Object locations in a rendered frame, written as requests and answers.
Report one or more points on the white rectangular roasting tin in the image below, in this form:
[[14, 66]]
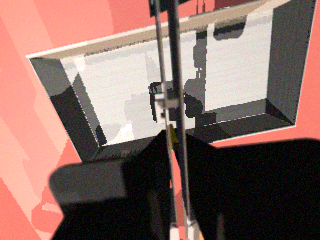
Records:
[[242, 74]]

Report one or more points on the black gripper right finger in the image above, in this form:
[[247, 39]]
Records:
[[210, 171]]

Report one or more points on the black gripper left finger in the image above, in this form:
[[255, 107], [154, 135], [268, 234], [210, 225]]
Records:
[[145, 177]]

